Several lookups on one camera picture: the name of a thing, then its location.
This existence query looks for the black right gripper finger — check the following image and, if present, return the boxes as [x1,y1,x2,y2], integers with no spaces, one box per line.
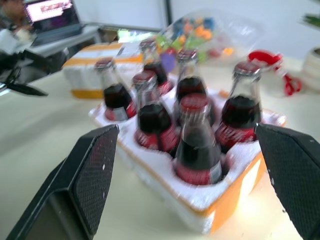
[4,123,120,240]
[254,122,320,240]

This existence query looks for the green plant leaves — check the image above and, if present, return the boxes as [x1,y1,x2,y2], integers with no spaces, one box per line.
[298,13,320,29]

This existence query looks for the open laptop computer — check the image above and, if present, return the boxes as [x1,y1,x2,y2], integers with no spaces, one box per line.
[23,0,84,47]

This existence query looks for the clear bag of colourful items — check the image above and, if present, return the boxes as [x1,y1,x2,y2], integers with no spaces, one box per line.
[156,9,266,67]

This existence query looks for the white foam box orange tape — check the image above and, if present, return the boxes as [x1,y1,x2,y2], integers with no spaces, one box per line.
[61,42,145,100]

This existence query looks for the white foam crate orange tape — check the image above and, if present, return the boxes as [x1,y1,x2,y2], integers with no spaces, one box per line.
[88,72,288,235]

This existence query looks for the red plastic object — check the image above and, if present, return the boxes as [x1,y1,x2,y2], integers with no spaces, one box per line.
[247,49,303,97]

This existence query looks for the seated person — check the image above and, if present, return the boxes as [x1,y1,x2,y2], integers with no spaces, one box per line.
[0,0,35,42]

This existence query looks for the glass cola bottle red cap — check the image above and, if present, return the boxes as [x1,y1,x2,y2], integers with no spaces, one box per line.
[175,49,209,102]
[94,57,138,121]
[173,94,224,186]
[215,61,263,150]
[131,70,180,152]
[139,39,174,95]

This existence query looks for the grey desk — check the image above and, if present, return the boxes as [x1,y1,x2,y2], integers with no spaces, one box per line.
[23,21,101,59]

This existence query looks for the white ribbed pot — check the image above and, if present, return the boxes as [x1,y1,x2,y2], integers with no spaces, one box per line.
[300,46,320,95]

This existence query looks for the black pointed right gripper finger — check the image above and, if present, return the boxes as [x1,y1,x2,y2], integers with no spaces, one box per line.
[22,48,70,76]
[8,82,49,98]

